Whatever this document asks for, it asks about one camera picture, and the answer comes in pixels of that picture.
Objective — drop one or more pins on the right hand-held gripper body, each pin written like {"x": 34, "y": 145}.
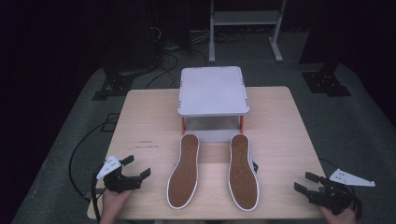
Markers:
{"x": 334, "y": 197}

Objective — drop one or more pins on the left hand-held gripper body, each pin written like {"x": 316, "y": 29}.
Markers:
{"x": 116, "y": 183}

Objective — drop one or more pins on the black canvas sneaker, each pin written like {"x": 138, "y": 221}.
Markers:
{"x": 243, "y": 177}
{"x": 183, "y": 174}

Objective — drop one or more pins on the white two-tier shoe rack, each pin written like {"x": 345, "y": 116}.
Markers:
{"x": 212, "y": 91}

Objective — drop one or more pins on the person's right hand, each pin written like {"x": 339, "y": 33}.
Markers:
{"x": 342, "y": 218}

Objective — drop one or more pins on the person's left hand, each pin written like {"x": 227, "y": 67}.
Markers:
{"x": 112, "y": 207}

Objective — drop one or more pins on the black stand base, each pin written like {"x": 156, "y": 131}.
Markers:
{"x": 325, "y": 82}
{"x": 115, "y": 85}

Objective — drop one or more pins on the white metal desk frame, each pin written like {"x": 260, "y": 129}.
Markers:
{"x": 246, "y": 17}

